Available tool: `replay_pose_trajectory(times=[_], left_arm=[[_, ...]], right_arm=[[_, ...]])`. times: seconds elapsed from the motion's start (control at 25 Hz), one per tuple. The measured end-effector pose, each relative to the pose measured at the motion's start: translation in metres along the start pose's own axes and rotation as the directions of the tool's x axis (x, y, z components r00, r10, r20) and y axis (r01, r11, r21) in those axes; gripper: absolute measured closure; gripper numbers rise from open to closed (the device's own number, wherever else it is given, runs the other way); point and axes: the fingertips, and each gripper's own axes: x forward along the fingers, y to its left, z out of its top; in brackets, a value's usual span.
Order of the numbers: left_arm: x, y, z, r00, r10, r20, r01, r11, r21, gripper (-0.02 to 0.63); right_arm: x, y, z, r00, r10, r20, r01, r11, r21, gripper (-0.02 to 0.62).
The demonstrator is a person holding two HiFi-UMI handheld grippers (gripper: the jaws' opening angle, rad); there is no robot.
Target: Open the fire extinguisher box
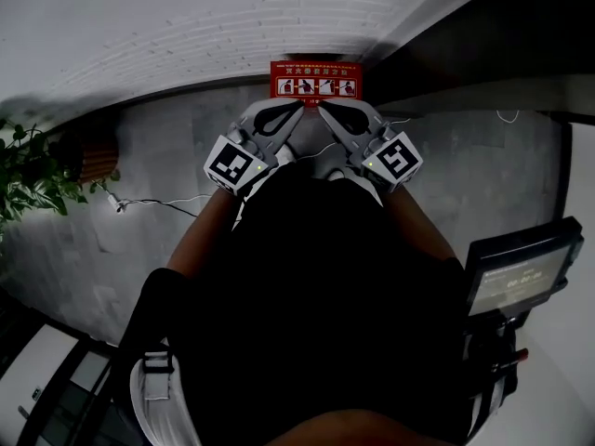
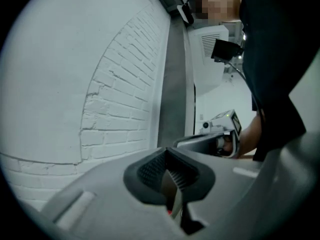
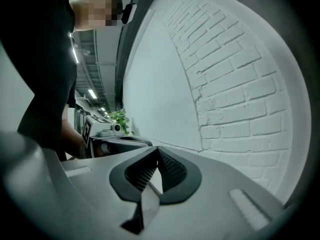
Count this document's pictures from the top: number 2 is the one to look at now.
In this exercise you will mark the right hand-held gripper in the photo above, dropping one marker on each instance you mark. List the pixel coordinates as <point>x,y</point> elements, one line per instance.
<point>225,121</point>

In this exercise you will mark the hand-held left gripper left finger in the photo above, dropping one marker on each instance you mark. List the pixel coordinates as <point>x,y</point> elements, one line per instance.
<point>107,204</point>

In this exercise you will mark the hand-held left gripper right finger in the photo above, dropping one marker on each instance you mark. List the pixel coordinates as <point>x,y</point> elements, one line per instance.
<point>220,189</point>

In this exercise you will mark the person's right forearm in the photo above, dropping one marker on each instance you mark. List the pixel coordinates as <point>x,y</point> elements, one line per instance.
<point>250,136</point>

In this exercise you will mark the person's right hand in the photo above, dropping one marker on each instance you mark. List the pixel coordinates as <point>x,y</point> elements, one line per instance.
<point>228,146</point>

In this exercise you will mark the dark grey pillar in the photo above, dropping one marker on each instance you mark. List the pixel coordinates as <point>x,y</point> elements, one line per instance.
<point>175,84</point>

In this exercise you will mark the white appliance with vent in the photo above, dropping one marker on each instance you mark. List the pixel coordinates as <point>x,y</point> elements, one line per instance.
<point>207,74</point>

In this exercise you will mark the black monitor screen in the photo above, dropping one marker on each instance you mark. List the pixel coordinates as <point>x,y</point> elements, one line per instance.
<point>225,50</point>

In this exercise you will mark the person's black shirt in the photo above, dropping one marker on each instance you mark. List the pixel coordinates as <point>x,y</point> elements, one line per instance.
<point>270,59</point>

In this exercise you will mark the person's head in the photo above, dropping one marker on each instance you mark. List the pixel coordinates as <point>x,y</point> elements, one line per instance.
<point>215,1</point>

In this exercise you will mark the head-worn camera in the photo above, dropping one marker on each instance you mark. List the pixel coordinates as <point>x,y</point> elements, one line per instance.
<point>186,12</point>

